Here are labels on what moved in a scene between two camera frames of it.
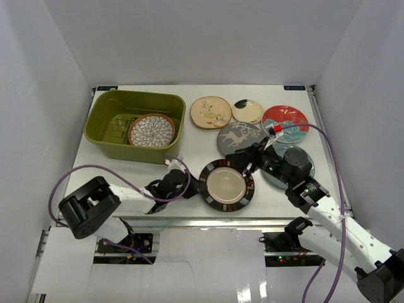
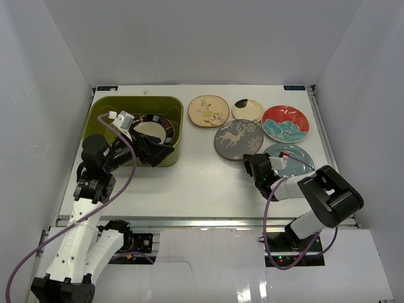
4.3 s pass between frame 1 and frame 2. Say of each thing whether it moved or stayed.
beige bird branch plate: stayed
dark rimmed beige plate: moved
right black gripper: moved
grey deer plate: stayed
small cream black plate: stayed
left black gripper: moved
